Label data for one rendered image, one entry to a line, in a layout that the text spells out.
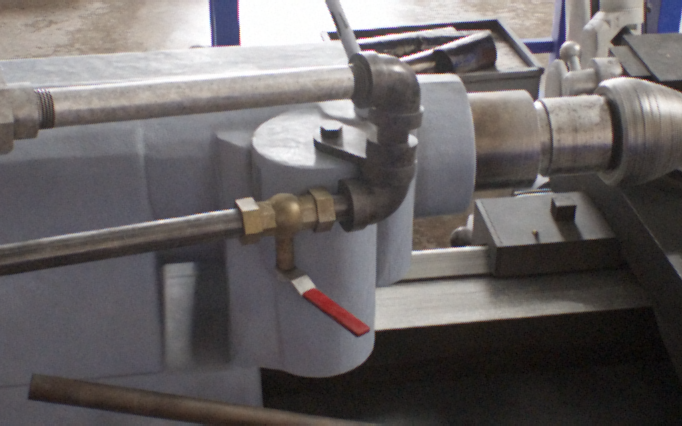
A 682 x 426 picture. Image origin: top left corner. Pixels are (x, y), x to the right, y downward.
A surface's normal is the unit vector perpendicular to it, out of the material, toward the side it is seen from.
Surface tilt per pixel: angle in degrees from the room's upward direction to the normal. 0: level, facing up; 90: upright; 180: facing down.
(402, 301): 0
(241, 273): 78
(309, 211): 68
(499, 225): 0
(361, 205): 63
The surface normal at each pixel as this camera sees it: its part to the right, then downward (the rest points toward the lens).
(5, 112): 0.44, -0.11
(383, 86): 0.47, 0.33
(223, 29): 0.14, 0.52
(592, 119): 0.08, -0.37
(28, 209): 0.14, 0.32
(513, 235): 0.00, -0.85
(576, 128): 0.11, -0.09
